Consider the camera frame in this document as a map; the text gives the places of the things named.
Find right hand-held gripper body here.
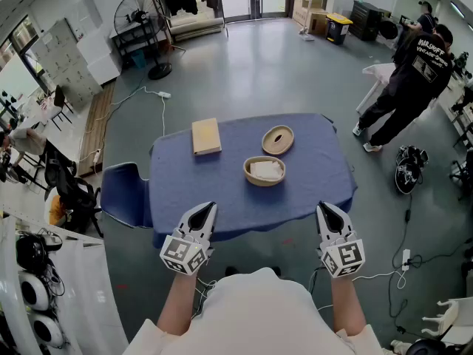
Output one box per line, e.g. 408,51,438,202
316,230,367,280

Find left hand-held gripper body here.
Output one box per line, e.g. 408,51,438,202
159,227,215,276

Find white cloth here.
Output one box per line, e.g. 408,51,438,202
250,160,284,181

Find person's right forearm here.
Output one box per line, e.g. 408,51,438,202
330,274,367,336

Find person's left forearm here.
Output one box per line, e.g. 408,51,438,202
157,271,197,334

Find blue cloth covered table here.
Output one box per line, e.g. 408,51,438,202
149,112,358,249

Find blue plastic chair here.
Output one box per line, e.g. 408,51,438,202
100,162,153,229

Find woven oval basket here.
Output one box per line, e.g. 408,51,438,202
242,155,287,187

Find black round floor device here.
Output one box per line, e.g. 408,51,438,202
395,145,429,195

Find tan flat cardboard box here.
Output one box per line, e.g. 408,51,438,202
191,118,222,158

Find woven basket lid with hole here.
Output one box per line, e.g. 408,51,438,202
261,124,296,157

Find person's white shirt torso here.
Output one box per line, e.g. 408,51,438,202
121,267,384,355

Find black office chair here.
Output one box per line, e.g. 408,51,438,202
44,153,104,236

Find white plastic chair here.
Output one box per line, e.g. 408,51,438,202
421,297,473,347

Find yellow seat chair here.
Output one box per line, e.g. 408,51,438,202
48,194,68,227

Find wooden platform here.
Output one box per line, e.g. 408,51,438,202
78,81,116,177

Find white round device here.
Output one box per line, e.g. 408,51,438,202
31,314,66,349
18,270,51,310

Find white table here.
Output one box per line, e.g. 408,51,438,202
356,64,397,114

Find black helmet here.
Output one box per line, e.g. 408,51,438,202
15,234,49,273

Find black dining chair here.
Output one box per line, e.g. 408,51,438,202
50,85,75,131

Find white boxes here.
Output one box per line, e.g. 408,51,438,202
76,31,121,87

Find black bin with yellow lid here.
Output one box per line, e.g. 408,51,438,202
325,12,354,46

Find black drawer cabinet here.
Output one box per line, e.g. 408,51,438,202
349,0,384,42

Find grey locker cabinet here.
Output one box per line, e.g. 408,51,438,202
31,18,103,112

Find cardboard boxes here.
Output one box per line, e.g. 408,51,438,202
293,0,330,36

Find black standing fan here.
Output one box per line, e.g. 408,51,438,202
113,0,174,81

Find white power cable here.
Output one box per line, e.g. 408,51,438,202
79,86,166,169

